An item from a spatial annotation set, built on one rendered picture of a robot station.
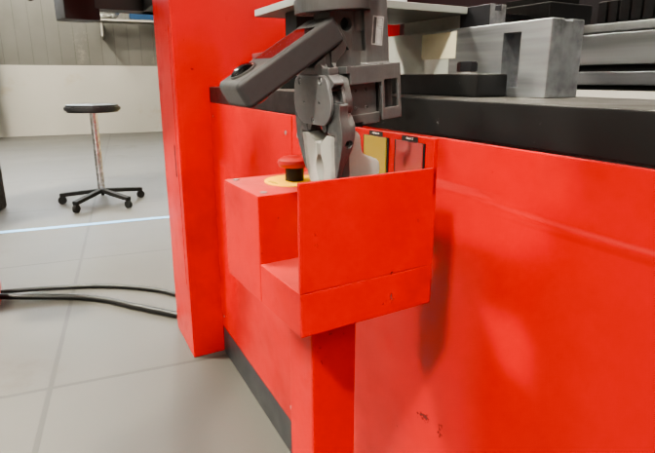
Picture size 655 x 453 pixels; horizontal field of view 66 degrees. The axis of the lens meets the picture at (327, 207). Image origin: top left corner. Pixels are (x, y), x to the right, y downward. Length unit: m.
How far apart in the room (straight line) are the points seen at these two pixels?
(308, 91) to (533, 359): 0.36
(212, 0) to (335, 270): 1.23
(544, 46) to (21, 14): 9.10
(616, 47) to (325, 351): 0.66
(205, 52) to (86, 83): 7.82
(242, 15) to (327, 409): 1.25
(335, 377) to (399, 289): 0.15
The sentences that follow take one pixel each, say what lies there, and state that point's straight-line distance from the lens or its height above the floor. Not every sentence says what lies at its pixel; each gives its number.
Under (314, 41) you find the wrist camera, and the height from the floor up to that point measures 0.93.
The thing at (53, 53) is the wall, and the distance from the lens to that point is 9.43.
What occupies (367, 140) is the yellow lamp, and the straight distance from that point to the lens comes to 0.62.
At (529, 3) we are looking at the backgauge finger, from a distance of 1.02.
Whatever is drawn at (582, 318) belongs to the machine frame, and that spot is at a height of 0.68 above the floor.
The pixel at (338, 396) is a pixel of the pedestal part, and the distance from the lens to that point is 0.66.
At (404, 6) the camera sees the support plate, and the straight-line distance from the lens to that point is 0.75.
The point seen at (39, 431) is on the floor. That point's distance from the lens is 1.65.
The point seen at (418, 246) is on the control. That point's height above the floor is 0.73.
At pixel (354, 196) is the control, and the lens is 0.48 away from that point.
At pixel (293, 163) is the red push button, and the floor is 0.80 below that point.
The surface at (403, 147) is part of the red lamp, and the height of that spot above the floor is 0.83.
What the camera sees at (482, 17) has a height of 0.98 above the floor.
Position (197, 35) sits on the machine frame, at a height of 1.02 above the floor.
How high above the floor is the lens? 0.90
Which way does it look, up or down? 14 degrees down
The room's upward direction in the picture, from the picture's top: straight up
